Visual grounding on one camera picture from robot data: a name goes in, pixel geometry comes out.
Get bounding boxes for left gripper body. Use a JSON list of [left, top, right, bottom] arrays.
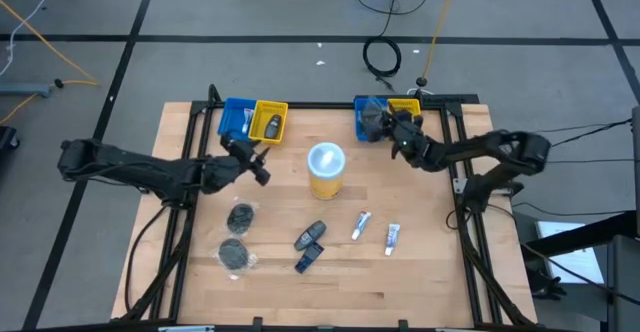
[[222, 139, 261, 174]]

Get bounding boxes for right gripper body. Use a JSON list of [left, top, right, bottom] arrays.
[[392, 110, 425, 141]]

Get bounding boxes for black puff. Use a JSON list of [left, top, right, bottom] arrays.
[[212, 236, 259, 281], [225, 201, 257, 237], [360, 96, 396, 143]]

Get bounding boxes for dark grey squeeze tube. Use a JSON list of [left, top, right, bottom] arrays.
[[263, 114, 283, 140]]

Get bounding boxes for grey black handheld device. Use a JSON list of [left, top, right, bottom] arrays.
[[293, 220, 328, 252]]

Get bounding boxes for blue black small device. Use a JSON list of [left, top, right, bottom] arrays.
[[294, 241, 325, 275]]

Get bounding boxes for yellow plastic basket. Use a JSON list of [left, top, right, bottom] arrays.
[[248, 99, 290, 145], [387, 98, 422, 118]]

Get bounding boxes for blue plastic basket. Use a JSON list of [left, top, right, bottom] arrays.
[[353, 96, 391, 142], [217, 97, 259, 142]]

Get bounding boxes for yellow disinfecting wipes canister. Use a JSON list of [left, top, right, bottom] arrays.
[[306, 141, 347, 201]]

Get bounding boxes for white sheet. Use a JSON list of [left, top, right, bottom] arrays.
[[534, 220, 606, 286]]

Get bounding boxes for grey stand foot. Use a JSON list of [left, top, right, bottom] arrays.
[[0, 82, 53, 98]]

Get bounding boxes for black caster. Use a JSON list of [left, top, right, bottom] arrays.
[[0, 125, 21, 151]]

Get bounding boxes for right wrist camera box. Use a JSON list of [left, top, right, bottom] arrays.
[[391, 134, 419, 161]]

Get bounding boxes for coiled black floor cable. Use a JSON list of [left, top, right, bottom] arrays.
[[362, 35, 403, 81]]

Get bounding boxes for black aluminium table frame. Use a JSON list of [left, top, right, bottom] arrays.
[[119, 84, 539, 329]]

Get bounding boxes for yellow hanging cable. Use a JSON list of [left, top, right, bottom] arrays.
[[422, 0, 464, 81]]

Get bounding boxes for yellow floor cable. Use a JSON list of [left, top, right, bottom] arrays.
[[0, 0, 101, 126]]

